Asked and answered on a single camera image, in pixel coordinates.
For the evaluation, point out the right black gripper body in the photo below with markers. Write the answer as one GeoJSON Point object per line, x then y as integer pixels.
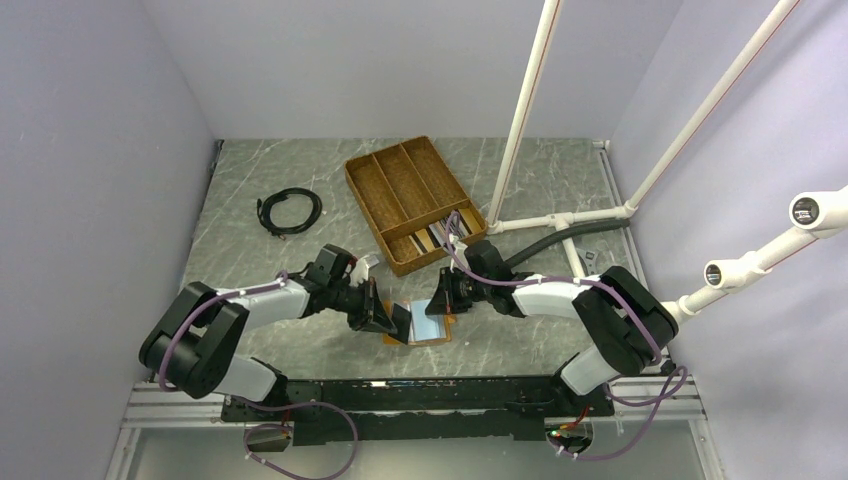
{"type": "Point", "coordinates": [481, 289]}

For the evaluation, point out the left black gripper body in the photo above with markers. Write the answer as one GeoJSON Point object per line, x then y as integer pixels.
{"type": "Point", "coordinates": [350, 299]}

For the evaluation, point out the grey credit card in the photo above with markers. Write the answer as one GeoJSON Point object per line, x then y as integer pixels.
{"type": "Point", "coordinates": [401, 319]}

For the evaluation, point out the orange leather card holder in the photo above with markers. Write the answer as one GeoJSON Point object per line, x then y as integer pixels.
{"type": "Point", "coordinates": [425, 330]}

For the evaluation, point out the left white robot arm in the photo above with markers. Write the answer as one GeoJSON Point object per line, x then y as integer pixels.
{"type": "Point", "coordinates": [192, 348]}

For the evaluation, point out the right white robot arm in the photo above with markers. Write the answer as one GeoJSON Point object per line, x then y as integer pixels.
{"type": "Point", "coordinates": [628, 326]}

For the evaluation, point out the stack of credit cards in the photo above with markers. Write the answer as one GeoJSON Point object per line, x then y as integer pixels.
{"type": "Point", "coordinates": [433, 236]}

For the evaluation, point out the brown woven divider tray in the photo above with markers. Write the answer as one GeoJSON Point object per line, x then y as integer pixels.
{"type": "Point", "coordinates": [401, 189]}

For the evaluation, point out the red adjustable wrench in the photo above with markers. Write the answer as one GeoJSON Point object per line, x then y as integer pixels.
{"type": "Point", "coordinates": [590, 261]}

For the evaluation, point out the black foam tube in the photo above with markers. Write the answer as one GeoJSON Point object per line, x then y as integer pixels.
{"type": "Point", "coordinates": [561, 235]}

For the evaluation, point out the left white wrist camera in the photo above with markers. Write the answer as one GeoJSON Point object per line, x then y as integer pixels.
{"type": "Point", "coordinates": [360, 272]}

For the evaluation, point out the white pvc pipe frame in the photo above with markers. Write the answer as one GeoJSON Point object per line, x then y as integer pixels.
{"type": "Point", "coordinates": [814, 215]}

